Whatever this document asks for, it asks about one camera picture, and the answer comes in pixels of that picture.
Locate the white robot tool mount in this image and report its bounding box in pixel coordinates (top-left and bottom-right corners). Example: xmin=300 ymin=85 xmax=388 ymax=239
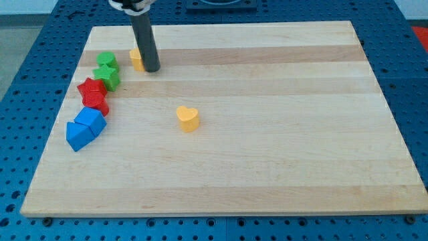
xmin=108 ymin=0 xmax=156 ymax=16

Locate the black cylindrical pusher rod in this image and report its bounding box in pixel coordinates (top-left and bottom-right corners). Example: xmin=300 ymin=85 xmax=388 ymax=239
xmin=130 ymin=12 xmax=161 ymax=72

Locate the yellow hexagon block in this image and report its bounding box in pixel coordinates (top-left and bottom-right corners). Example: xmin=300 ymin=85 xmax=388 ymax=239
xmin=129 ymin=48 xmax=145 ymax=72

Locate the green cylinder block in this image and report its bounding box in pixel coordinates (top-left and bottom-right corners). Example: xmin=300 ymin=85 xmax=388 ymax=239
xmin=96 ymin=52 xmax=120 ymax=72

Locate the green star block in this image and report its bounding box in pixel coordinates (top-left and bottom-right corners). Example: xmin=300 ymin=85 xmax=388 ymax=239
xmin=92 ymin=64 xmax=120 ymax=92

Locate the red star block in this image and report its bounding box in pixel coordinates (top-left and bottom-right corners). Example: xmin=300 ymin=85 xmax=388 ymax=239
xmin=77 ymin=78 xmax=108 ymax=97

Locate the red cylinder block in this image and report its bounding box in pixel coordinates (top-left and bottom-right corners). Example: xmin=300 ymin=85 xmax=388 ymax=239
xmin=82 ymin=92 xmax=110 ymax=116

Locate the yellow heart block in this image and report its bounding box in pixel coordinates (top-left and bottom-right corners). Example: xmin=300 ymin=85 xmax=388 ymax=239
xmin=176 ymin=106 xmax=200 ymax=133

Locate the blue cube block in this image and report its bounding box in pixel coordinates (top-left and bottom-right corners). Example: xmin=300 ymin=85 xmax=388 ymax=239
xmin=74 ymin=107 xmax=107 ymax=137

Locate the blue triangle block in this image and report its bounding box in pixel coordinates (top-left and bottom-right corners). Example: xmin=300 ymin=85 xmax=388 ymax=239
xmin=66 ymin=122 xmax=95 ymax=152

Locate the wooden board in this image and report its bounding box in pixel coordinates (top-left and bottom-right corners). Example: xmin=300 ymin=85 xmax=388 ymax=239
xmin=21 ymin=21 xmax=427 ymax=218

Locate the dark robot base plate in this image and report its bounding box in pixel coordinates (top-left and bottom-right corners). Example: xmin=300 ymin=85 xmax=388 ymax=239
xmin=185 ymin=0 xmax=258 ymax=11

